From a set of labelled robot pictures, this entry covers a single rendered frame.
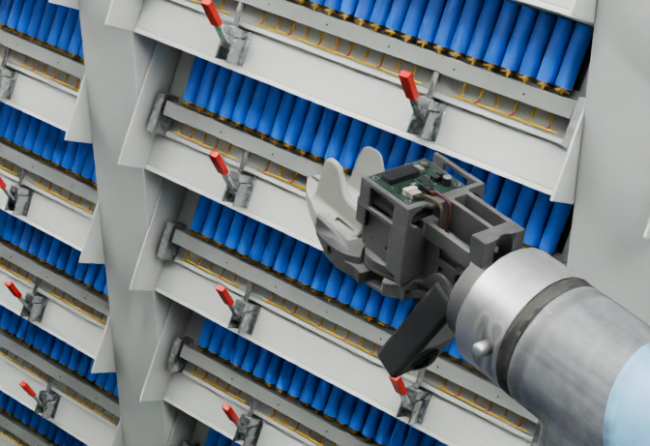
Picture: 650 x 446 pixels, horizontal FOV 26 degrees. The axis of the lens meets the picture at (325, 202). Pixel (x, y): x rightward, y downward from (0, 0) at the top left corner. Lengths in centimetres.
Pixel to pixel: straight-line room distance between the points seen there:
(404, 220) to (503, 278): 9
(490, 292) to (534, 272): 3
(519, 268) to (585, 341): 8
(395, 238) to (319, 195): 11
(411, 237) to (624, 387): 20
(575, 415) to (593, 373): 3
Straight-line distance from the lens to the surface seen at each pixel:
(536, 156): 139
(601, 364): 87
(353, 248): 102
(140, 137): 177
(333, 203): 105
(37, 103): 193
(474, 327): 92
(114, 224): 190
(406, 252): 97
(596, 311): 89
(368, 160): 106
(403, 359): 104
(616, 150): 132
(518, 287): 91
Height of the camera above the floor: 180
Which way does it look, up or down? 32 degrees down
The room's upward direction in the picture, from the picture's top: straight up
